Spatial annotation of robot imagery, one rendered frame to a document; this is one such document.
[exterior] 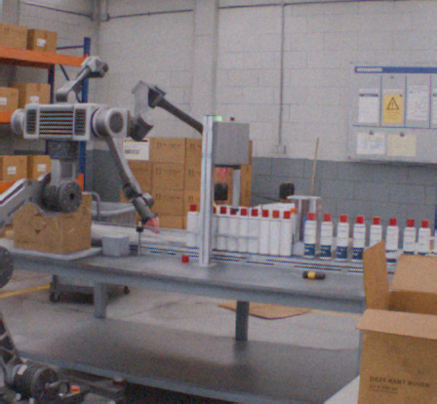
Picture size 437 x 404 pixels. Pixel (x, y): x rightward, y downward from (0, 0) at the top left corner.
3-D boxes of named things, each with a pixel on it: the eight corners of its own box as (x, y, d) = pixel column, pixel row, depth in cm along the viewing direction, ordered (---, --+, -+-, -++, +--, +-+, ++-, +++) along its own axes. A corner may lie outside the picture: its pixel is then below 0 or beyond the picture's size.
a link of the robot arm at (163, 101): (142, 102, 345) (155, 87, 341) (142, 98, 350) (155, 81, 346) (213, 148, 362) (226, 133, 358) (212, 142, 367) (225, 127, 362)
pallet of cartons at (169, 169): (253, 273, 760) (258, 140, 753) (220, 287, 686) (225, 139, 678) (153, 262, 811) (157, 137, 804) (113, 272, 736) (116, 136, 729)
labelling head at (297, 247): (319, 252, 338) (322, 197, 337) (311, 256, 326) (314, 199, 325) (291, 250, 344) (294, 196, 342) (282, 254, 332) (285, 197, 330)
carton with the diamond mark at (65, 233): (91, 249, 347) (92, 192, 346) (61, 255, 325) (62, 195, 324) (43, 242, 359) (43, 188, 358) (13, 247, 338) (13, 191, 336)
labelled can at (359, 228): (364, 261, 316) (367, 215, 315) (362, 262, 312) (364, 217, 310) (353, 261, 318) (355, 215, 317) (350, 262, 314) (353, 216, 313)
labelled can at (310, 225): (316, 257, 325) (318, 212, 324) (313, 259, 321) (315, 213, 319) (305, 257, 327) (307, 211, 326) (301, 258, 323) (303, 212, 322)
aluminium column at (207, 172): (211, 263, 330) (216, 115, 326) (207, 265, 326) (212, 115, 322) (202, 262, 332) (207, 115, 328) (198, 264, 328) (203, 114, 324)
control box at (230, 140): (249, 164, 329) (250, 122, 328) (217, 164, 321) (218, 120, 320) (236, 163, 338) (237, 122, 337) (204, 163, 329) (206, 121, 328)
